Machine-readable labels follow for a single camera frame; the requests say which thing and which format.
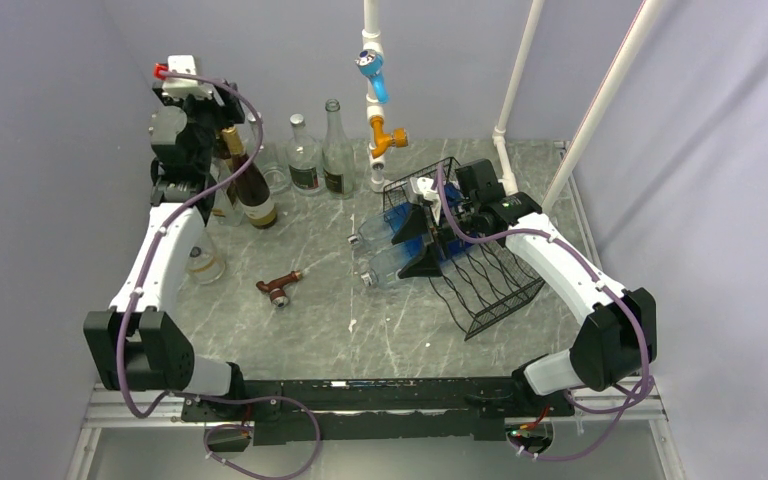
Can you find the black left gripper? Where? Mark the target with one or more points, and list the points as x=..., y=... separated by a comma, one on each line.
x=230, y=113

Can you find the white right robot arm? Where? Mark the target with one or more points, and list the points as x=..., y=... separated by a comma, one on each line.
x=617, y=327

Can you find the tall clear open-neck bottle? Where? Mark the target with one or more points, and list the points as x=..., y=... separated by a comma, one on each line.
x=338, y=154

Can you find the black wire wine rack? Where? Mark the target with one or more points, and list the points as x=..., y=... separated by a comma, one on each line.
x=482, y=283

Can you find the clear black-capped bottle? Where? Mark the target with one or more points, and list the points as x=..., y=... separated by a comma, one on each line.
x=227, y=209

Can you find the orange pipe valve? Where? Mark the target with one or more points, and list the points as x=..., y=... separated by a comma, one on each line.
x=382, y=141

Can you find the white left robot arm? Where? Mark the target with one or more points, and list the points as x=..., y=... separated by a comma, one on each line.
x=134, y=342

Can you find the white diagonal pole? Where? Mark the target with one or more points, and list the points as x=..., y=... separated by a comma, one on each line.
x=629, y=48

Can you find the white PVC pipe frame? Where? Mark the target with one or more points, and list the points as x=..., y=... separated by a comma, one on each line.
x=371, y=35

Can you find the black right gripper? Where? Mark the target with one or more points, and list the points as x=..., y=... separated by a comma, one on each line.
x=414, y=225

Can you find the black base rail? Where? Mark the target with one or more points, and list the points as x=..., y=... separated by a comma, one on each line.
x=364, y=409

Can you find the round clear flask bottle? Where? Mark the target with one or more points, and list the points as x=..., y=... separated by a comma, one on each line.
x=205, y=264

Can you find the clear blue bottle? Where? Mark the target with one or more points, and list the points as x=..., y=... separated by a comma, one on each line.
x=379, y=229
x=382, y=269

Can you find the brown gold-capped wine bottle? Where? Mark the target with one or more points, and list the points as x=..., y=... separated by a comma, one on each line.
x=250, y=184

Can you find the clear bottle dark label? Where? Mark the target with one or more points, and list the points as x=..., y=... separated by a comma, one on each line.
x=270, y=159

